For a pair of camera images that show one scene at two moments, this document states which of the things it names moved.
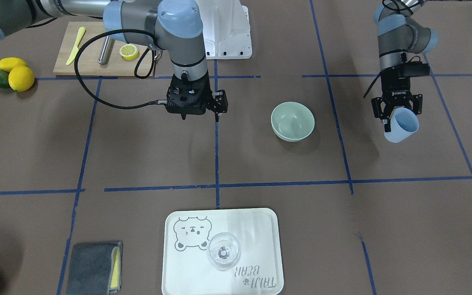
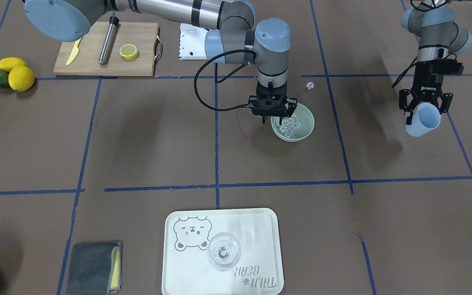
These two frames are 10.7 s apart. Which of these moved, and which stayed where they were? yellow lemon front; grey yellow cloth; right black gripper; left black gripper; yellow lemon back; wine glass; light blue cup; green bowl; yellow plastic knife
Moved: left black gripper; light blue cup; right black gripper
Stayed: green bowl; yellow plastic knife; yellow lemon back; wine glass; grey yellow cloth; yellow lemon front
